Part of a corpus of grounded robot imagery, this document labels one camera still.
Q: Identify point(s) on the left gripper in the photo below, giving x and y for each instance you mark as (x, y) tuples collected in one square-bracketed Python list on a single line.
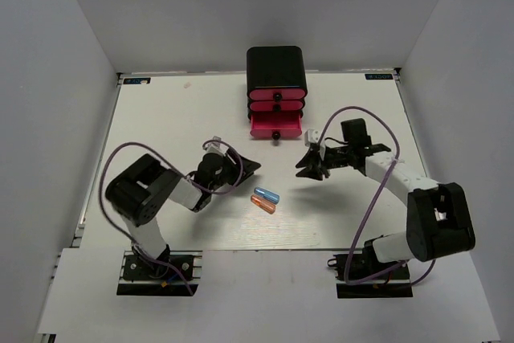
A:
[(235, 167)]

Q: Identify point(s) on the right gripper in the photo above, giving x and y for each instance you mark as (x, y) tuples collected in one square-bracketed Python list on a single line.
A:
[(315, 165)]

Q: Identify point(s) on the blue marker cap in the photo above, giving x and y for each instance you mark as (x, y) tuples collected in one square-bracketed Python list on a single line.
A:
[(267, 195)]

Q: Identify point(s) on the orange marker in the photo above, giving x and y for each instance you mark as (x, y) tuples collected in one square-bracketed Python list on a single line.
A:
[(263, 204)]

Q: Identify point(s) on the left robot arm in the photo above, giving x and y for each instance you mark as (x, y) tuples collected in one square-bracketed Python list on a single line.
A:
[(140, 191)]

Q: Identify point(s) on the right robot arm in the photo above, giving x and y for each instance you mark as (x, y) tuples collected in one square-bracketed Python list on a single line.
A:
[(438, 220)]

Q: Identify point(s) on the black drawer cabinet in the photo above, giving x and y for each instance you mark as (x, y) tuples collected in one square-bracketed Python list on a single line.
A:
[(275, 67)]

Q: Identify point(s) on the right table logo sticker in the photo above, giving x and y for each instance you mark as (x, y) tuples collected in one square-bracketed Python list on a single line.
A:
[(379, 76)]

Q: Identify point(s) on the table logo sticker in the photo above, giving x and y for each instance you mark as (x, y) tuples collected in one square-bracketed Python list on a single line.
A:
[(379, 76), (137, 80)]

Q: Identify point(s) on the left table logo sticker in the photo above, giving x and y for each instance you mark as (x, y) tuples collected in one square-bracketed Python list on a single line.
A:
[(137, 80)]

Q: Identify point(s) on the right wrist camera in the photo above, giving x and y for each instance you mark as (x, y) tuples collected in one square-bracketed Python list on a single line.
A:
[(312, 139)]

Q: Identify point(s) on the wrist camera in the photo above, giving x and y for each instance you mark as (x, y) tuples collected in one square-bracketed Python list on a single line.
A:
[(312, 139), (214, 146)]

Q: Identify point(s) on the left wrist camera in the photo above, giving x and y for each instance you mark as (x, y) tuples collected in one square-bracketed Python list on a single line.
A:
[(214, 146)]

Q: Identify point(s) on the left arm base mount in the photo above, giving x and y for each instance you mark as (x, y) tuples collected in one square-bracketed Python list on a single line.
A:
[(137, 278)]

